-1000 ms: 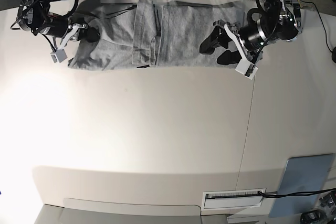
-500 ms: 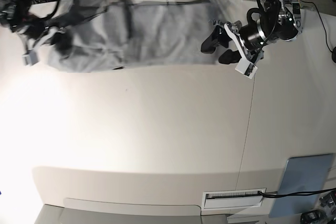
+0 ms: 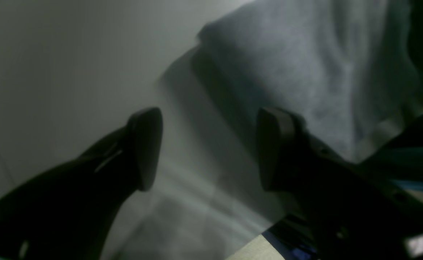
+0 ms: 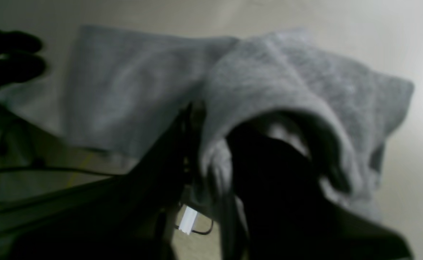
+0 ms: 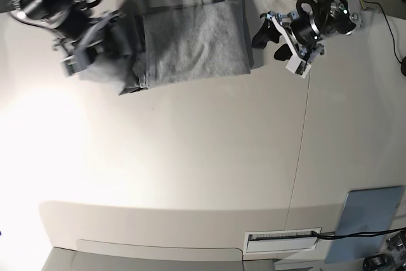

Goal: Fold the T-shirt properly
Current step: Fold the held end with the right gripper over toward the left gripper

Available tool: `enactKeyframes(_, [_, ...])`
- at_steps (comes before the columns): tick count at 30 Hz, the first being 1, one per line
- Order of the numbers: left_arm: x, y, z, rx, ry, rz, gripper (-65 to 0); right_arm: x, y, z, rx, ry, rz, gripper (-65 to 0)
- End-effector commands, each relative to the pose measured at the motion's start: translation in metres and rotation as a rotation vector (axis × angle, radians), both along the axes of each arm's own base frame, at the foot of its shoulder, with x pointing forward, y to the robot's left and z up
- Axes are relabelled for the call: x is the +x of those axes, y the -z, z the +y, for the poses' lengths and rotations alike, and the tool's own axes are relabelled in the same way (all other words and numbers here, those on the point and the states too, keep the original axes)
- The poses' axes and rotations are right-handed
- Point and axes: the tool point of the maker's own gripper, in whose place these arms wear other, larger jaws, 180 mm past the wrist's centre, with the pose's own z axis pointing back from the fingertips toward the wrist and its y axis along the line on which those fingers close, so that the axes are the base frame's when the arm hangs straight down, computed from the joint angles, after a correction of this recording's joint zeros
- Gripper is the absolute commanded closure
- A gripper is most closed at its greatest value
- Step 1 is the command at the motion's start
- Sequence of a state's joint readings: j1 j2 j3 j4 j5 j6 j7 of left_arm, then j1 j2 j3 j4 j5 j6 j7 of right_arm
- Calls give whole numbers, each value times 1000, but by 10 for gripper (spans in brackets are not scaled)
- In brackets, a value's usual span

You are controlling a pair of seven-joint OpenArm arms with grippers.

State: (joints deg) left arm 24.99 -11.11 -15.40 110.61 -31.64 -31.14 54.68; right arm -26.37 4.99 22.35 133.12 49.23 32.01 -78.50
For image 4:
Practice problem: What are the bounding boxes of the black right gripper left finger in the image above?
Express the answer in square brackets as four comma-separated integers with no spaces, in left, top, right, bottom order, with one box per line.
[0,105,198,260]

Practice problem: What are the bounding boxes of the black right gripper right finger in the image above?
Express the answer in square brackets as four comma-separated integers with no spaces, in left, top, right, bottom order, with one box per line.
[226,125,414,260]

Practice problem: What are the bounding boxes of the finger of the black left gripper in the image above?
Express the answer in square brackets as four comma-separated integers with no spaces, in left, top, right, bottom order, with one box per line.
[0,30,47,88]

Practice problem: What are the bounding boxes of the grey T-shirt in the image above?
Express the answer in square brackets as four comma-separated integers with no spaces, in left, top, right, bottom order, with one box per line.
[0,25,415,260]

